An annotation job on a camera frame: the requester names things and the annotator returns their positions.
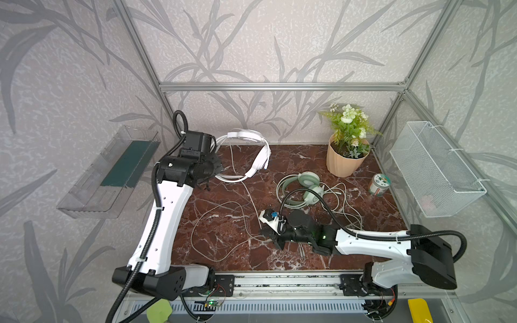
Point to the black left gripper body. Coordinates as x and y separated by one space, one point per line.
212 167

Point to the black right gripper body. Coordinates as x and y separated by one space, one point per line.
281 230

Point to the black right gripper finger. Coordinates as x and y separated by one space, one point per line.
270 234
279 243

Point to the white over-ear headphones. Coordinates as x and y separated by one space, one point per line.
250 153

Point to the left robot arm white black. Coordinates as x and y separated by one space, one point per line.
191 162

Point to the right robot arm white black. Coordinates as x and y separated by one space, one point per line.
417 255

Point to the mint green over-ear headphones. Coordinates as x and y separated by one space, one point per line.
308 180

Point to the small green white tin can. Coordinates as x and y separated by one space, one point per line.
379 184

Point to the potted plant beige pot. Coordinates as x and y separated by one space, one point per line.
349 144

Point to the yellow object at front edge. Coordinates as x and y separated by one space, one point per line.
419 310

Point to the light green object front left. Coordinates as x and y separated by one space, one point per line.
159 312

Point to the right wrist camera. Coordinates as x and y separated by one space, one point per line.
274 220

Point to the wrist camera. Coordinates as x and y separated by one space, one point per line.
274 220
197 146

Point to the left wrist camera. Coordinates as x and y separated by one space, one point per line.
197 146

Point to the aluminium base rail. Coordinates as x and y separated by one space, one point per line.
302 292

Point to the clear plastic wall shelf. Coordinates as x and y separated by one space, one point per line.
106 186

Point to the white wire mesh basket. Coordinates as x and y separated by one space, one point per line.
440 180

